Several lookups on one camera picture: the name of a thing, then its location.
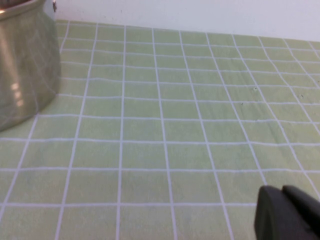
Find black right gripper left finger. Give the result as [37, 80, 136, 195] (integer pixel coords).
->
[254, 185, 317, 240]

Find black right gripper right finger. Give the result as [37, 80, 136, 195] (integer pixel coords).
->
[282, 184, 320, 240]

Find green checked tablecloth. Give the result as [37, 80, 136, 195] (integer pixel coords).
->
[0, 19, 320, 240]

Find stainless steel pot black handles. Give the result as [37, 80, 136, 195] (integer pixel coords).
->
[0, 0, 62, 133]

